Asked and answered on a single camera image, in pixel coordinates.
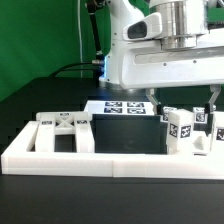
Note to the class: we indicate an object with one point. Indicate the white chair back frame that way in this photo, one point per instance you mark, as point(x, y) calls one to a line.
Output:
point(52, 124)

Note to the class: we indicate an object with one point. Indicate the white chair seat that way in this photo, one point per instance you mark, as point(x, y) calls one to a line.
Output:
point(200, 145)

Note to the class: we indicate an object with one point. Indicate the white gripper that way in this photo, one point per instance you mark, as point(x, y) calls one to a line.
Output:
point(171, 49)

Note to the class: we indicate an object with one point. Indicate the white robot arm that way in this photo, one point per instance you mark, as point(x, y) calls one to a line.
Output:
point(109, 17)

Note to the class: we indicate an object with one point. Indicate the white U-shaped fence frame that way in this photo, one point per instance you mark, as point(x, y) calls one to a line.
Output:
point(20, 159)

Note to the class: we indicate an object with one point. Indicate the white sheet with markers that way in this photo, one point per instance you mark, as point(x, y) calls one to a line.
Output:
point(119, 107)

